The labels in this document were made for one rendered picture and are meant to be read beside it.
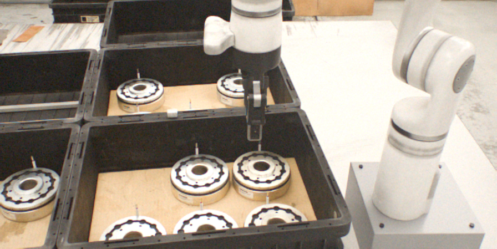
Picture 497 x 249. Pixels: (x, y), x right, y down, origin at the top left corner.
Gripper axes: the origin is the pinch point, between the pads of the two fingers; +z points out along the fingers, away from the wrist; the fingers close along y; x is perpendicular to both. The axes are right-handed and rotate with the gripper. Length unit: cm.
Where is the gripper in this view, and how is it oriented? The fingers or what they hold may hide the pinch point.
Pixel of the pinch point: (253, 120)
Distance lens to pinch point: 82.0
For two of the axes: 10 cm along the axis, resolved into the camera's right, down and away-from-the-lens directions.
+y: -0.2, -5.6, 8.3
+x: -10.0, 0.1, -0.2
